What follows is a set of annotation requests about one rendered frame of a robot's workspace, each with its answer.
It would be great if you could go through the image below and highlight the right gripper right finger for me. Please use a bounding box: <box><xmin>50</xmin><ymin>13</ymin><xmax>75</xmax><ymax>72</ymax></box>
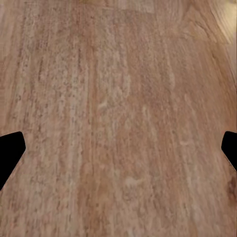
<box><xmin>221</xmin><ymin>131</ymin><xmax>237</xmax><ymax>171</ymax></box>

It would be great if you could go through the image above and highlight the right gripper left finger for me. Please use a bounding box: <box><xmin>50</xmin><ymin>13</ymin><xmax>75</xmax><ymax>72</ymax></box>
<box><xmin>0</xmin><ymin>131</ymin><xmax>26</xmax><ymax>191</ymax></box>

